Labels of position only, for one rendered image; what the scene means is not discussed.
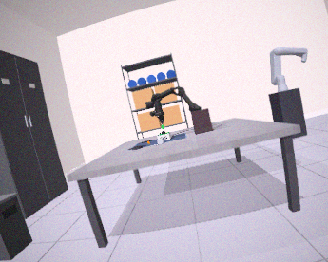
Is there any blue work mat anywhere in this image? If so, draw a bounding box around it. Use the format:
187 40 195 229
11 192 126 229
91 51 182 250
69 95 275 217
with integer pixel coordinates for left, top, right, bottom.
133 133 187 147

